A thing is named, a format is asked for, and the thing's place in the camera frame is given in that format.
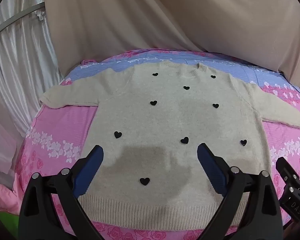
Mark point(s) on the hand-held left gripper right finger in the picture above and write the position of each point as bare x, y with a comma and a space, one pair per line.
212, 170

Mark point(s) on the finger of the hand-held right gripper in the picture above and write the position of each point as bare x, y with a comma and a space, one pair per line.
287, 168

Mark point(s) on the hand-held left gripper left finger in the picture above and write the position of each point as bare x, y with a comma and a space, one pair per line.
86, 172

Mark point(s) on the beige sweater with black hearts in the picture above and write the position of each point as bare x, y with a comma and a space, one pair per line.
170, 120

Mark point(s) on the pink floral bed sheet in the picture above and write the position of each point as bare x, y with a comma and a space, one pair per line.
57, 130

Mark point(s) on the pink crumpled cloth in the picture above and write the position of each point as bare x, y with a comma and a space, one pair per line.
3, 198

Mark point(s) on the green object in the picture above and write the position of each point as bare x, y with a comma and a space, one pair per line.
8, 223

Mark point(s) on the white satin curtain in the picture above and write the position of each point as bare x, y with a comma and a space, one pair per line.
20, 62

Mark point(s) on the beige curtain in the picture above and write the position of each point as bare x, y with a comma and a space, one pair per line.
165, 15

